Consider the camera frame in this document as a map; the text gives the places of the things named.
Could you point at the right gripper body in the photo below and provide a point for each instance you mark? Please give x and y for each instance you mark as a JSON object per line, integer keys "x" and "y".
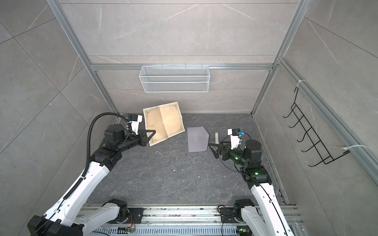
{"x": 227, "y": 149}

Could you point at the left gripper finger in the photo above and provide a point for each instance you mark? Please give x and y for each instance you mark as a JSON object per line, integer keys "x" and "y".
{"x": 150, "y": 140}
{"x": 151, "y": 130}

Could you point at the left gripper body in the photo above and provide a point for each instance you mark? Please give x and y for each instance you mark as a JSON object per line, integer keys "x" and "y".
{"x": 139, "y": 139}

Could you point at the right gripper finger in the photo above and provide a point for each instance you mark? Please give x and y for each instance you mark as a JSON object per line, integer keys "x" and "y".
{"x": 215, "y": 152}
{"x": 214, "y": 145}

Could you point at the grey purple envelope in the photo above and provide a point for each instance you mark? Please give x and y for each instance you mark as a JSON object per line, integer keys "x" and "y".
{"x": 198, "y": 139}

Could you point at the beige letter paper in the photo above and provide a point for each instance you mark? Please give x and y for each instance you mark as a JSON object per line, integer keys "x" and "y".
{"x": 165, "y": 119}

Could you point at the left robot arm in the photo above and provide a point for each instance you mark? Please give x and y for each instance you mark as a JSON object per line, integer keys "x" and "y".
{"x": 62, "y": 218}

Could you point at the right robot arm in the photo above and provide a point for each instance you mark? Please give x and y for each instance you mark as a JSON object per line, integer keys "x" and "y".
{"x": 269, "y": 220}

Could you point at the white glue stick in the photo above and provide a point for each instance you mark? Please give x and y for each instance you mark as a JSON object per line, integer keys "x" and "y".
{"x": 216, "y": 138}

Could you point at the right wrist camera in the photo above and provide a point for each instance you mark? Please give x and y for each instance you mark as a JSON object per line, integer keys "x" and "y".
{"x": 235, "y": 137}

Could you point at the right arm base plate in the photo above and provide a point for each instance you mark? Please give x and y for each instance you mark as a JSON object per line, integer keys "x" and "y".
{"x": 227, "y": 214}

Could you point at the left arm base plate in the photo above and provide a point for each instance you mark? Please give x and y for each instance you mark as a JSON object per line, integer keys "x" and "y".
{"x": 136, "y": 213}

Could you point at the aluminium rail frame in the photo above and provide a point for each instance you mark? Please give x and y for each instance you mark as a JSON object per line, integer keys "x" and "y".
{"x": 154, "y": 215}

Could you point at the white vented cable duct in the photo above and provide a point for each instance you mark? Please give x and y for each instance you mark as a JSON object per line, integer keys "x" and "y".
{"x": 168, "y": 231}

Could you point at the black wire hook rack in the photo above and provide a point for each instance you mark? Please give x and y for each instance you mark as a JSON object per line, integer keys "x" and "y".
{"x": 310, "y": 134}

